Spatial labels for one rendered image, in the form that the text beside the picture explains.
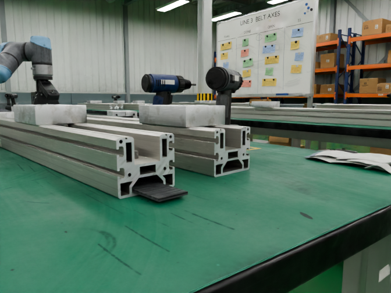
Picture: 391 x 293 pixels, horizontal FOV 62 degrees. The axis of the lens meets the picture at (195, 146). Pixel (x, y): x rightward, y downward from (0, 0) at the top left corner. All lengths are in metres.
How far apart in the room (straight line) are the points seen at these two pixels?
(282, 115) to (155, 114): 1.62
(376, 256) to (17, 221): 0.63
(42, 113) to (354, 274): 0.69
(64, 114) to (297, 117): 1.64
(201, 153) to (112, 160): 0.20
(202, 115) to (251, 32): 3.60
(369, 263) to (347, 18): 11.86
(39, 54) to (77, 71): 11.52
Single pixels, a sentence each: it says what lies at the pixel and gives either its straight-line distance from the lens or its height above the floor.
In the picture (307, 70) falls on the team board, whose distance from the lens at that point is 3.65.
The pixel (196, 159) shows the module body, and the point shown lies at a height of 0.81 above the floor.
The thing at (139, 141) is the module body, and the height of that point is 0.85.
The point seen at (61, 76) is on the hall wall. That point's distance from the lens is 12.74.
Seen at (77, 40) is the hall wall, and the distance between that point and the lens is 13.09.
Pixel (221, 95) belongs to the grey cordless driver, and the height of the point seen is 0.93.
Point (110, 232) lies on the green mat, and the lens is 0.36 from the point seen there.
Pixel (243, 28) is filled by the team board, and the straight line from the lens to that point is 4.32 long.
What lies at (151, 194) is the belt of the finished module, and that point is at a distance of 0.45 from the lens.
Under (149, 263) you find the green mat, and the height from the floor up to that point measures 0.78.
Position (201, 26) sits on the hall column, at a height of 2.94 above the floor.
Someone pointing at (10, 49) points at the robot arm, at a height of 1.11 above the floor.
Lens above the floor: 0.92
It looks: 8 degrees down
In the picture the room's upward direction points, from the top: straight up
